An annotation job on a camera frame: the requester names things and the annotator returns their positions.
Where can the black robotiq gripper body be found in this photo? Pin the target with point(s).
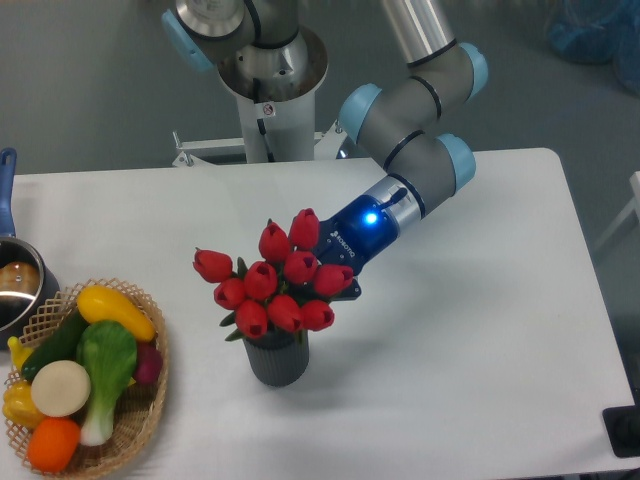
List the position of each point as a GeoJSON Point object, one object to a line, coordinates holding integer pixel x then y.
{"type": "Point", "coordinates": [356, 234]}

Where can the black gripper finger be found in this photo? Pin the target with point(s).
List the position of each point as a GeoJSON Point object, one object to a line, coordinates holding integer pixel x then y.
{"type": "Point", "coordinates": [347, 292]}

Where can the red tulip bouquet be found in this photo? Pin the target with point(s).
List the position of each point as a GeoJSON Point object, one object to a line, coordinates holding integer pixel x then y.
{"type": "Point", "coordinates": [288, 290]}

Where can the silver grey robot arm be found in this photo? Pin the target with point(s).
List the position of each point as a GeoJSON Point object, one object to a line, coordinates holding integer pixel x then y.
{"type": "Point", "coordinates": [389, 125]}

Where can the dark grey ribbed vase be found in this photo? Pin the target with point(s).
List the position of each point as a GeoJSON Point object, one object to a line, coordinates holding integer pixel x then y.
{"type": "Point", "coordinates": [278, 358]}

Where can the red radish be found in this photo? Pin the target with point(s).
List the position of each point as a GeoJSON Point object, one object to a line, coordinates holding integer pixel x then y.
{"type": "Point", "coordinates": [149, 364]}

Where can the green bok choy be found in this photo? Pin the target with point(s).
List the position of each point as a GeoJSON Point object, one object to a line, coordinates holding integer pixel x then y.
{"type": "Point", "coordinates": [108, 353]}

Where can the yellow squash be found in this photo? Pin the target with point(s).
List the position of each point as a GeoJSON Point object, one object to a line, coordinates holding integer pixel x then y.
{"type": "Point", "coordinates": [99, 303]}

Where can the white chair part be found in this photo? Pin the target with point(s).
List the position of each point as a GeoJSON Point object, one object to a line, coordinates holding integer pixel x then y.
{"type": "Point", "coordinates": [623, 223]}

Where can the green cucumber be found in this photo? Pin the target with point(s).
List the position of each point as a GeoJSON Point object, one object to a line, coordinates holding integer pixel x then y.
{"type": "Point", "coordinates": [60, 345]}

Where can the black device at table edge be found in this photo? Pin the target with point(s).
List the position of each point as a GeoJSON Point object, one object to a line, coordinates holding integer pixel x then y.
{"type": "Point", "coordinates": [622, 426]}

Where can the beige round bun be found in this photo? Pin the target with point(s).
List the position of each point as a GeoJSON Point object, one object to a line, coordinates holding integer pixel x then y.
{"type": "Point", "coordinates": [60, 388]}

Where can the blue plastic bag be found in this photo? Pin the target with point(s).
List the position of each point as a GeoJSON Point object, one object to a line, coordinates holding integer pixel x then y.
{"type": "Point", "coordinates": [597, 32]}

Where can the orange fruit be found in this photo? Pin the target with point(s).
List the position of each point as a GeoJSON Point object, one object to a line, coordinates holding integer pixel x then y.
{"type": "Point", "coordinates": [53, 444]}

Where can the yellow banana tip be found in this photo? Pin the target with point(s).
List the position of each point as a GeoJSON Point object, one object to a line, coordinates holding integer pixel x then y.
{"type": "Point", "coordinates": [19, 352]}

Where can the yellow bell pepper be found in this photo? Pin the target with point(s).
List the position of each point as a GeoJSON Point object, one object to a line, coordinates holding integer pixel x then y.
{"type": "Point", "coordinates": [19, 407]}

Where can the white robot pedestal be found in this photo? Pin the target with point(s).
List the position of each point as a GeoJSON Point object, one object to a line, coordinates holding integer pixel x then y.
{"type": "Point", "coordinates": [271, 64]}

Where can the blue handled saucepan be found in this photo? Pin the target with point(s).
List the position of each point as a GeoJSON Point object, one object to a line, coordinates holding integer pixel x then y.
{"type": "Point", "coordinates": [26, 281]}

